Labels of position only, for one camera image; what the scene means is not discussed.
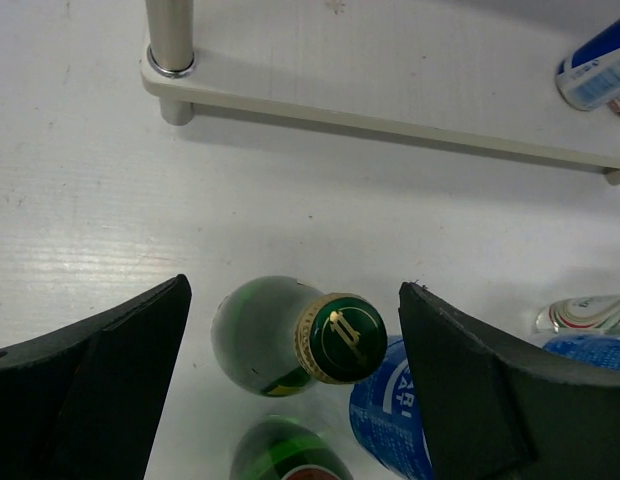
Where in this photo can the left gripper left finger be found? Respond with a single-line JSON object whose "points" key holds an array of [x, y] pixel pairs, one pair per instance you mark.
{"points": [[85, 401]]}

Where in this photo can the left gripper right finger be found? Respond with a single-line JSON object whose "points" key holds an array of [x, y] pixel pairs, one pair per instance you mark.
{"points": [[494, 406]]}

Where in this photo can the green glass bottle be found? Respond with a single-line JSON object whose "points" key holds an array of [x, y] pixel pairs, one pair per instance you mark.
{"points": [[276, 336], [278, 448]]}

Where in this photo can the green glass bottle front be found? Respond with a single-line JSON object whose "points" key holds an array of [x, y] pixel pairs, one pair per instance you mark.
{"points": [[278, 448]]}

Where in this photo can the white two-tier shelf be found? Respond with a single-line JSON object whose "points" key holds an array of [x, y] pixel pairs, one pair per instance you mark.
{"points": [[469, 76]]}

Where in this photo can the left blue label water bottle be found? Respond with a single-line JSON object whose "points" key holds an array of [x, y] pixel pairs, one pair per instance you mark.
{"points": [[385, 417]]}

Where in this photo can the blue label water bottle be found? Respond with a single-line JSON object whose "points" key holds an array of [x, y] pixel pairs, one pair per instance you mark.
{"points": [[385, 417], [593, 349]]}

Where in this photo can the right blue label water bottle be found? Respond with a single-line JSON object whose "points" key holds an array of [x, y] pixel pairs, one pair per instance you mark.
{"points": [[593, 349]]}

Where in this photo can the clear soda bottle rear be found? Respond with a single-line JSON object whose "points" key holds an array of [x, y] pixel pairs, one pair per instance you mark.
{"points": [[590, 314]]}

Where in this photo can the silver blue energy drink can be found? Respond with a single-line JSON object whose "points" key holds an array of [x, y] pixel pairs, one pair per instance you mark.
{"points": [[590, 76]]}

